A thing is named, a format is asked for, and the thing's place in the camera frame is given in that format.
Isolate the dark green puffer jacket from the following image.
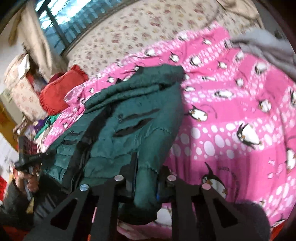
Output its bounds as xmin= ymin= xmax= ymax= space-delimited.
xmin=43 ymin=65 xmax=185 ymax=225

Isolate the person's left hand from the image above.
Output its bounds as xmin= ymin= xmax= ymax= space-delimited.
xmin=15 ymin=170 xmax=39 ymax=193

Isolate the red pillow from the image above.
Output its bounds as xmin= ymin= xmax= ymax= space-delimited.
xmin=39 ymin=65 xmax=89 ymax=115

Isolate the pink penguin blanket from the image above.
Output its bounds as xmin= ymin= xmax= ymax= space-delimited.
xmin=44 ymin=23 xmax=295 ymax=229

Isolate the beige curtain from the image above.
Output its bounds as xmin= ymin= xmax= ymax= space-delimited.
xmin=8 ymin=1 xmax=67 ymax=81

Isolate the barred window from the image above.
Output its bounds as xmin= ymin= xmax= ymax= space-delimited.
xmin=35 ymin=0 xmax=125 ymax=55

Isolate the floral bed sheet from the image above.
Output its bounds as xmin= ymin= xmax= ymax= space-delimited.
xmin=67 ymin=0 xmax=263 ymax=76

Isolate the grey sweatshirt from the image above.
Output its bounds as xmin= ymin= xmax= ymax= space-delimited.
xmin=230 ymin=29 xmax=295 ymax=80

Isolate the beige cloth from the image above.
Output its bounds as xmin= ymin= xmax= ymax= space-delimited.
xmin=217 ymin=0 xmax=264 ymax=28

